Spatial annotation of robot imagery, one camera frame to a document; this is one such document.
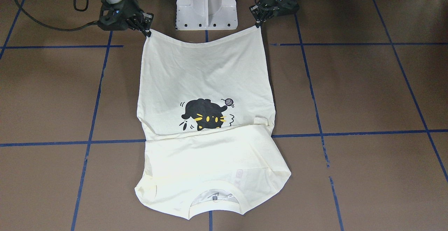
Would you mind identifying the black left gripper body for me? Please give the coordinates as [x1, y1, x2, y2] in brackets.
[249, 0, 299, 20]

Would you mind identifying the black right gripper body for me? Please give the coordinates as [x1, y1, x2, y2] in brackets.
[97, 0, 154, 31]

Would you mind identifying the cream long-sleeve cat shirt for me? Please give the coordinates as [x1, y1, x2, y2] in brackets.
[135, 26, 291, 219]

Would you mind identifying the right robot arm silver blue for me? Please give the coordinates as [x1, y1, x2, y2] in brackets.
[96, 0, 154, 37]

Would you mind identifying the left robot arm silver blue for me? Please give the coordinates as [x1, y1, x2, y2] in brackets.
[249, 0, 299, 28]

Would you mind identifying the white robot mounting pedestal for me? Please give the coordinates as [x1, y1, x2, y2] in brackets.
[175, 0, 238, 31]

